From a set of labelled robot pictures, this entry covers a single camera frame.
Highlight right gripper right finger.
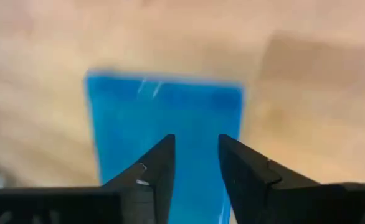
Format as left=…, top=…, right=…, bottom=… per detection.
left=218, top=134, right=320, bottom=224

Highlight blue jewel case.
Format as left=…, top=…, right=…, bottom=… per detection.
left=84, top=70, right=245, bottom=224

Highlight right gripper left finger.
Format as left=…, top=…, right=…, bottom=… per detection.
left=103, top=134, right=176, bottom=224

